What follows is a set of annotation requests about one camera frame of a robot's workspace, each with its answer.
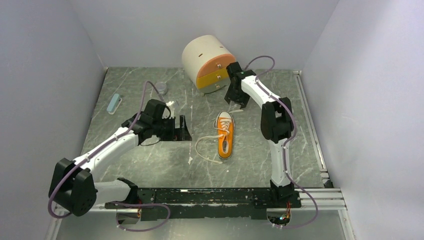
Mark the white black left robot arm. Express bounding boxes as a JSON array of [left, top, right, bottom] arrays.
[[48, 99, 192, 218]]

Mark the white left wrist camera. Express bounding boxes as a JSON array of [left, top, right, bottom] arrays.
[[163, 100, 177, 119]]

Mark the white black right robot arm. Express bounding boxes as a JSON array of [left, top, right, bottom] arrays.
[[224, 62, 295, 207]]

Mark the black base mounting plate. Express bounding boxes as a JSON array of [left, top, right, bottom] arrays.
[[105, 187, 302, 221]]

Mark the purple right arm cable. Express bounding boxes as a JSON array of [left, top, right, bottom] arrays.
[[243, 55, 320, 230]]

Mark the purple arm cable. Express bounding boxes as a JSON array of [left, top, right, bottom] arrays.
[[243, 55, 320, 230], [47, 80, 171, 233]]

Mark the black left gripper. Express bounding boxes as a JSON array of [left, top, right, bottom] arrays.
[[152, 114, 192, 141]]

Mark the round cream drawer cabinet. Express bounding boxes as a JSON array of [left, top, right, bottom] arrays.
[[181, 35, 236, 95]]

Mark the white shoelace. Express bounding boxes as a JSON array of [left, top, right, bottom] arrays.
[[194, 109, 245, 165]]

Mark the small clear round jar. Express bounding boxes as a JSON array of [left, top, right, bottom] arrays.
[[155, 82, 168, 96]]

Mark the orange canvas sneaker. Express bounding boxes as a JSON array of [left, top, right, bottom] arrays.
[[214, 111, 235, 159]]

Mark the aluminium rail frame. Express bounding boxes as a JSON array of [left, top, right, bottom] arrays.
[[44, 70, 357, 240]]

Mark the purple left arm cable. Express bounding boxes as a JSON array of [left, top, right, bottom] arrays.
[[47, 80, 171, 233]]

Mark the light blue eraser block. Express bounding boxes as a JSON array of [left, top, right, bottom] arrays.
[[106, 93, 123, 115]]

